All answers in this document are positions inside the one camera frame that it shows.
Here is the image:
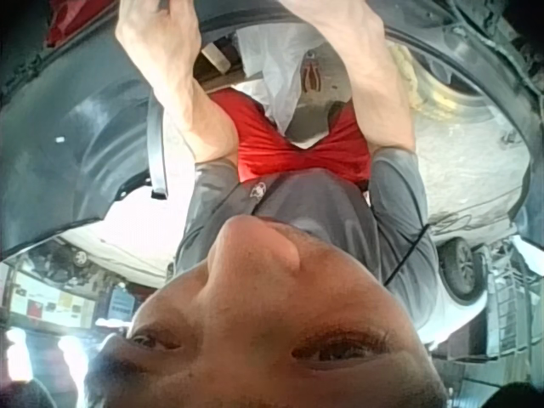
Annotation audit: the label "person's right hand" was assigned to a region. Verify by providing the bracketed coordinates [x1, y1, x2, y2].
[282, 0, 390, 74]

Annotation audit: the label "person's left hand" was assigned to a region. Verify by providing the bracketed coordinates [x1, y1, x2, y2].
[114, 0, 204, 85]

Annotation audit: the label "black plastic fender liner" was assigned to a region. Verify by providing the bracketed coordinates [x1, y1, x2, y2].
[0, 0, 537, 261]

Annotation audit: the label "wooden block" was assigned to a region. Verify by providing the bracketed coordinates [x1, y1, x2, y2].
[201, 42, 233, 71]

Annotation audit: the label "white plastic bag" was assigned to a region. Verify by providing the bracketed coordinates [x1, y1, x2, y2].
[235, 23, 337, 150]

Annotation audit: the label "red cloth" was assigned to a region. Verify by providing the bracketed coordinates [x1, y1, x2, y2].
[44, 0, 120, 48]

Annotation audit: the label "person's legs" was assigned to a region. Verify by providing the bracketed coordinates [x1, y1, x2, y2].
[210, 88, 374, 188]

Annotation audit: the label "white car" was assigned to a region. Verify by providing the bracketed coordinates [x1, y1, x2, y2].
[54, 186, 190, 290]
[407, 71, 532, 341]

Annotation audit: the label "metal rack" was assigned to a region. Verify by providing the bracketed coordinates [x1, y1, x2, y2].
[484, 237, 544, 358]

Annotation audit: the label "red handled pliers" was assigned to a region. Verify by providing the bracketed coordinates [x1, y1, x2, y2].
[299, 50, 326, 93]

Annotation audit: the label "thin black cable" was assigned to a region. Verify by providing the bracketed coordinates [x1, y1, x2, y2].
[384, 223, 431, 285]

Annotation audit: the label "wall notice board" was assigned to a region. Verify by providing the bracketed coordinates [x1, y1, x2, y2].
[8, 271, 137, 328]

